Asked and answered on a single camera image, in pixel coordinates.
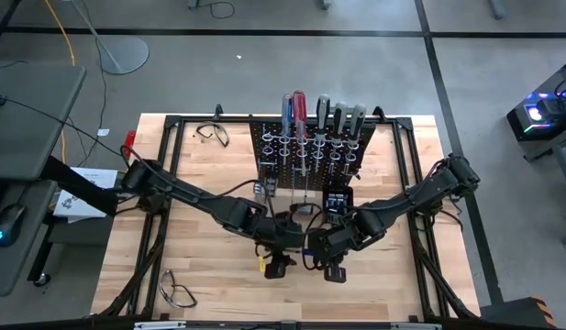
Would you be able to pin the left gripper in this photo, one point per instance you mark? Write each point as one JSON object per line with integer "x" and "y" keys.
{"x": 282, "y": 238}

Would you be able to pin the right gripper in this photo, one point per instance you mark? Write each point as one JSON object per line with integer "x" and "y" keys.
{"x": 330, "y": 243}

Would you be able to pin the black markers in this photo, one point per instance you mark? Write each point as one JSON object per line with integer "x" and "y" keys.
{"x": 356, "y": 175}

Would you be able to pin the black perforated pegboard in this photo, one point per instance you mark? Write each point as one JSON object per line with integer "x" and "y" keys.
{"x": 259, "y": 146}

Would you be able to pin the clear safety glasses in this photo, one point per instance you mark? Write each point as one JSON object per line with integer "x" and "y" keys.
{"x": 168, "y": 286}
{"x": 220, "y": 135}

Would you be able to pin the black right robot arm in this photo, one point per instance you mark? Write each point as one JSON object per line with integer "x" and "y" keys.
{"x": 402, "y": 201}

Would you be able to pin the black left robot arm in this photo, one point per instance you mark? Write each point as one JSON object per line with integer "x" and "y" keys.
{"x": 195, "y": 197}

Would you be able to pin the chrome double-prong peg hook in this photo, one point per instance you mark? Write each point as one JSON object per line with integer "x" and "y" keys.
{"x": 306, "y": 188}
{"x": 266, "y": 162}

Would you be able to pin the black plastic parts bin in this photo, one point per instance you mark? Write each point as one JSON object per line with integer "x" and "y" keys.
{"x": 337, "y": 187}

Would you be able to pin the red flat object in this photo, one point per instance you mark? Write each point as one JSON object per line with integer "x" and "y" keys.
{"x": 129, "y": 137}

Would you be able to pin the black box hazard stripes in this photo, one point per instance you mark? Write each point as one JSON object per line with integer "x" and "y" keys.
{"x": 507, "y": 314}

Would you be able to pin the white paper sheet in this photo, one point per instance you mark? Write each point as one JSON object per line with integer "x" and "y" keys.
{"x": 81, "y": 197}

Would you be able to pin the white paper scrap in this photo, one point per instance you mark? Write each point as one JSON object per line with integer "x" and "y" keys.
{"x": 103, "y": 132}

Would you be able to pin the grey floor stand base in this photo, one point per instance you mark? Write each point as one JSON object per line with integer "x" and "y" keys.
{"x": 126, "y": 55}

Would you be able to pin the black caster wheel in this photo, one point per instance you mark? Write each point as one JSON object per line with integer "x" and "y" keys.
{"x": 42, "y": 279}

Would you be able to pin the computer case with lights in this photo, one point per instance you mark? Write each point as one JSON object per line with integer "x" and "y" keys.
{"x": 548, "y": 119}

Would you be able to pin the grey desk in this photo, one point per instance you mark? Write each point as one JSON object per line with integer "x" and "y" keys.
{"x": 16, "y": 266}
{"x": 25, "y": 128}

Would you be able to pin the black computer mouse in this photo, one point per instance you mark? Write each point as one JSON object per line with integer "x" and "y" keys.
{"x": 9, "y": 222}

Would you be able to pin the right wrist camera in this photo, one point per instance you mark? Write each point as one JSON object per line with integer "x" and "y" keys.
{"x": 335, "y": 275}

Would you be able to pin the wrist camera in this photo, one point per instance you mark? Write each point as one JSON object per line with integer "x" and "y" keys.
{"x": 275, "y": 270}
{"x": 335, "y": 275}

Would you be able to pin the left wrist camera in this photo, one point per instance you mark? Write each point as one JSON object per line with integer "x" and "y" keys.
{"x": 275, "y": 270}

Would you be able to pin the black aluminium table frame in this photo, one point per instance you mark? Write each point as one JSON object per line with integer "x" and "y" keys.
{"x": 204, "y": 119}

